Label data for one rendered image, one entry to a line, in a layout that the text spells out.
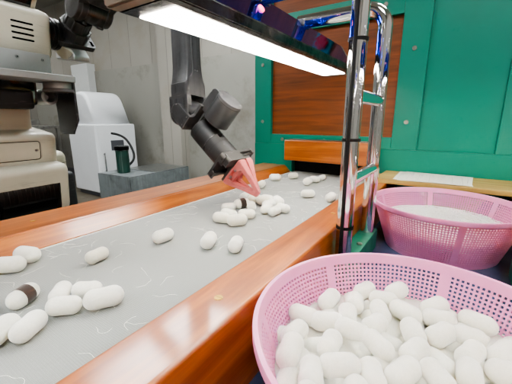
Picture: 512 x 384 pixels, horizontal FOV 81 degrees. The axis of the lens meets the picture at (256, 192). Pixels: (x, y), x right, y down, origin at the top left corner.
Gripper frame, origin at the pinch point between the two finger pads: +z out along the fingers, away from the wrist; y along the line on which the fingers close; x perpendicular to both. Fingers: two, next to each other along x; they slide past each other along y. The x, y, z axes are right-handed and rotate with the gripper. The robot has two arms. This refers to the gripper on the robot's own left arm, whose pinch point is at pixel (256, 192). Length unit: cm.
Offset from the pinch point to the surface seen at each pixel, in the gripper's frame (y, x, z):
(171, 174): 172, 186, -142
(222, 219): -10.7, 2.2, 1.8
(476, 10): 49, -52, -1
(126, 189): 118, 193, -141
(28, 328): -43.0, -1.9, 5.5
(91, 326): -39.0, -2.2, 8.2
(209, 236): -19.9, -2.0, 5.1
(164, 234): -22.2, 3.1, 0.0
